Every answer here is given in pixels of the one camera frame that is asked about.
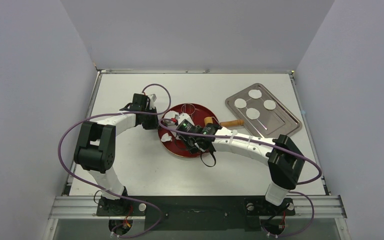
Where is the wooden dough roller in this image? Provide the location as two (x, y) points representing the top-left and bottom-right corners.
(204, 116), (245, 128)

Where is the round red lacquer tray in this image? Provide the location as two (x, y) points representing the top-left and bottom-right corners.
(157, 103), (217, 159)

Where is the white dough piece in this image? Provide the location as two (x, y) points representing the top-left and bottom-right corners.
(160, 132), (173, 143)

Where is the round metal cutter ring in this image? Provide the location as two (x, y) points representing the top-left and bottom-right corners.
(182, 103), (198, 115)

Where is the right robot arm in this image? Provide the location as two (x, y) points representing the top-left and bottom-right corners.
(175, 120), (305, 214)

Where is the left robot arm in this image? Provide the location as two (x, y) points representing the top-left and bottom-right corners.
(73, 93), (159, 215)

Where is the torn white dough scrap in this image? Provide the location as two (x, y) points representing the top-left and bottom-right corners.
(163, 110), (180, 124)

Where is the white dumpling wrapper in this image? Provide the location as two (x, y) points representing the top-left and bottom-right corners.
(234, 98), (247, 109)
(248, 89), (262, 99)
(263, 99), (277, 111)
(246, 108), (261, 120)

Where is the rectangular steel tray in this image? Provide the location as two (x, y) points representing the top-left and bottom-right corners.
(225, 83), (302, 138)

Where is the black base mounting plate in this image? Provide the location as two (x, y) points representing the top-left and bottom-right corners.
(95, 195), (296, 234)

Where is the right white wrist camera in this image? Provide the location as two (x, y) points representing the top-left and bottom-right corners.
(177, 112), (195, 126)

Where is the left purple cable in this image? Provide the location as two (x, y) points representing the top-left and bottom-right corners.
(57, 83), (172, 240)

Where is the aluminium frame rail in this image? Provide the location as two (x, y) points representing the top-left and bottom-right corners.
(48, 196), (348, 221)

